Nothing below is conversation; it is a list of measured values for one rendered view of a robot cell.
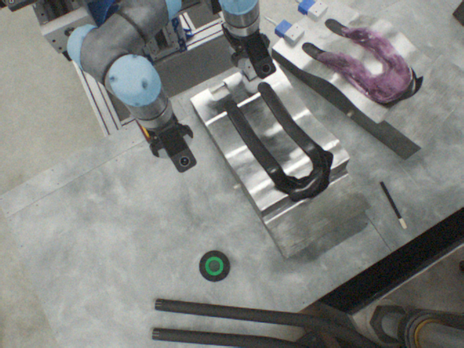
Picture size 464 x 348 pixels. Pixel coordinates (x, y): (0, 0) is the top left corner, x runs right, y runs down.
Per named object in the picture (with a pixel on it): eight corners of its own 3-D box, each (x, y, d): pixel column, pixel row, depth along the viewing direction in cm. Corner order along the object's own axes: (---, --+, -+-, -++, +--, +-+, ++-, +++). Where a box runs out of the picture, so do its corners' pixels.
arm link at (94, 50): (115, 27, 73) (155, 57, 71) (74, 67, 72) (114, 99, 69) (100, -1, 66) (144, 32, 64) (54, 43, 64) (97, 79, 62)
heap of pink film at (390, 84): (310, 61, 108) (314, 46, 101) (348, 22, 111) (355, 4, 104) (383, 117, 103) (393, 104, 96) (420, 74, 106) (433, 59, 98)
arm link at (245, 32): (266, 16, 75) (232, 37, 75) (267, 26, 80) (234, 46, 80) (247, -14, 76) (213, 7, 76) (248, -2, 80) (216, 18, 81)
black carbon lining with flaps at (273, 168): (219, 108, 105) (217, 92, 96) (269, 81, 106) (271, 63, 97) (287, 215, 96) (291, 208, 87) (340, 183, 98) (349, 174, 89)
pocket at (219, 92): (208, 94, 108) (207, 88, 104) (224, 85, 108) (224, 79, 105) (217, 107, 107) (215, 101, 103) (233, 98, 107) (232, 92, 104)
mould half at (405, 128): (271, 57, 116) (273, 36, 105) (324, 4, 120) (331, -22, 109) (404, 160, 106) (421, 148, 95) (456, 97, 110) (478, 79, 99)
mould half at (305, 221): (194, 112, 112) (186, 90, 99) (268, 70, 115) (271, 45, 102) (284, 259, 100) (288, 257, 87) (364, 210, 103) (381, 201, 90)
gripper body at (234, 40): (248, 18, 92) (246, -8, 80) (267, 47, 91) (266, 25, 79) (222, 35, 93) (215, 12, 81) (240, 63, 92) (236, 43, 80)
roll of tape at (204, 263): (210, 287, 99) (208, 288, 96) (195, 261, 101) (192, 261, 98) (236, 271, 100) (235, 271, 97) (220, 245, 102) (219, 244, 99)
